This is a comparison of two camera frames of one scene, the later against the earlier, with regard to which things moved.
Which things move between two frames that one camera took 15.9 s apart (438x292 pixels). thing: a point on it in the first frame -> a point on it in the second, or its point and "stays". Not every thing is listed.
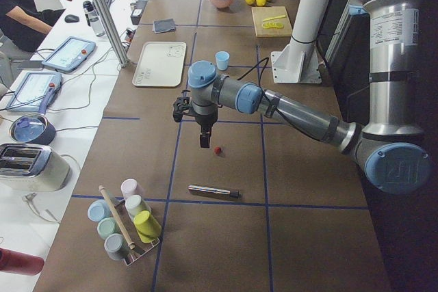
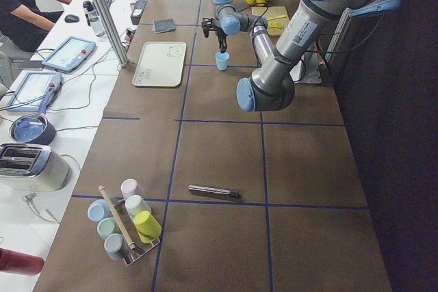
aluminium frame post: (105, 12) stays
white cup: (135, 203) stays
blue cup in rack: (98, 210) stays
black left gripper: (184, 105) -> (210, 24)
